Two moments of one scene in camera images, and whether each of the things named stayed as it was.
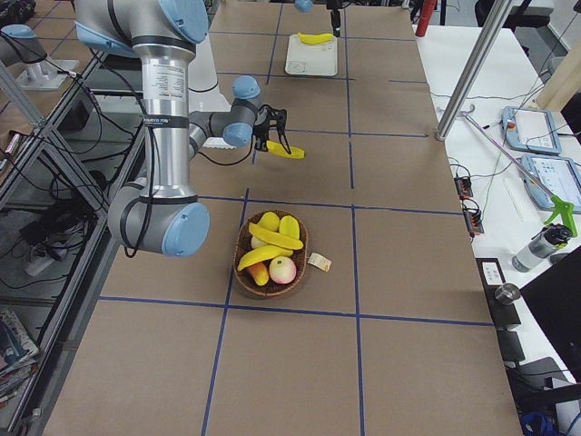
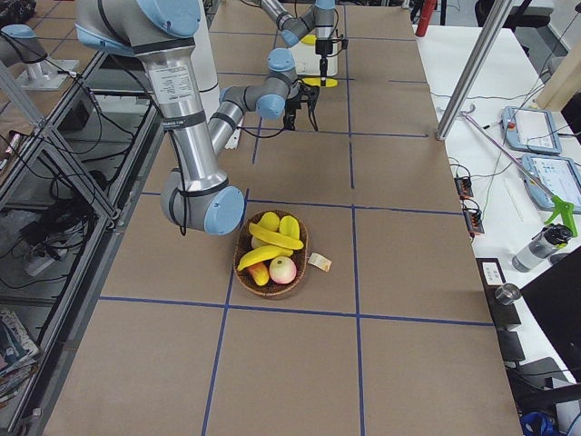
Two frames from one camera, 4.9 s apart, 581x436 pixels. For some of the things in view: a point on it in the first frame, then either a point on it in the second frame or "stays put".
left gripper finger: [336, 22] to [322, 48]
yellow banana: [275, 238] stays put
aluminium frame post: [492, 28] stays put
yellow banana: [277, 148] to [329, 83]
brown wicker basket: [243, 246] stays put
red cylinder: [428, 8] stays put
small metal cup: [507, 293] stays put
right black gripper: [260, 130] to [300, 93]
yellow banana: [316, 38] stays put
